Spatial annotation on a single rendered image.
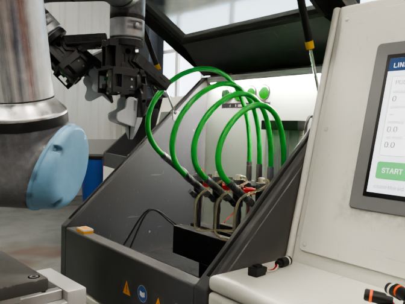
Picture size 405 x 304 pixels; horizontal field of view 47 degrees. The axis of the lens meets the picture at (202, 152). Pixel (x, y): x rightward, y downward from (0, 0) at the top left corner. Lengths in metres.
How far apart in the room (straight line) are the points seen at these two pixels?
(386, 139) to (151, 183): 0.87
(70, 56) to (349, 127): 0.65
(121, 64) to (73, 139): 0.40
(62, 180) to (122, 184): 0.91
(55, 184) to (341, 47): 0.72
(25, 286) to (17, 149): 0.20
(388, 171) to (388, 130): 0.08
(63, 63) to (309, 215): 0.66
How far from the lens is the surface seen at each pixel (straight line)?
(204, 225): 1.34
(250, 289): 0.84
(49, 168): 0.60
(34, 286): 0.72
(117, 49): 1.00
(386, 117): 0.97
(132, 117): 1.01
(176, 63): 7.57
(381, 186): 0.94
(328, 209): 1.00
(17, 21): 0.61
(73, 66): 1.15
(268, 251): 1.02
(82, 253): 1.37
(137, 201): 1.57
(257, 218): 0.98
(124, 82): 0.99
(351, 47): 1.09
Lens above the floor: 1.26
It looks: 3 degrees down
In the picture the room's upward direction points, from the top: 2 degrees clockwise
